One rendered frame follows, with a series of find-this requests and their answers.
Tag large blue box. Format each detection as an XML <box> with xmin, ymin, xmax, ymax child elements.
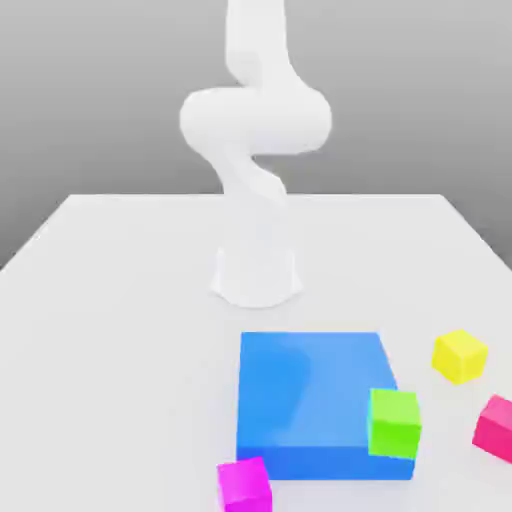
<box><xmin>235</xmin><ymin>330</ymin><xmax>416</xmax><ymax>482</ymax></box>

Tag small yellow cube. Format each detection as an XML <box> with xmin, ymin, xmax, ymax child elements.
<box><xmin>430</xmin><ymin>328</ymin><xmax>490</xmax><ymax>386</ymax></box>

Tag small pink cube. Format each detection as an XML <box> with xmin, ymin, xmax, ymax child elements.
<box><xmin>471</xmin><ymin>393</ymin><xmax>512</xmax><ymax>465</ymax></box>

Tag small magenta cube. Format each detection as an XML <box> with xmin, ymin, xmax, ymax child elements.
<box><xmin>216</xmin><ymin>456</ymin><xmax>274</xmax><ymax>512</ymax></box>

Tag small green cube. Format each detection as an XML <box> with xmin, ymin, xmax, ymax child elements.
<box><xmin>367</xmin><ymin>387</ymin><xmax>423</xmax><ymax>461</ymax></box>

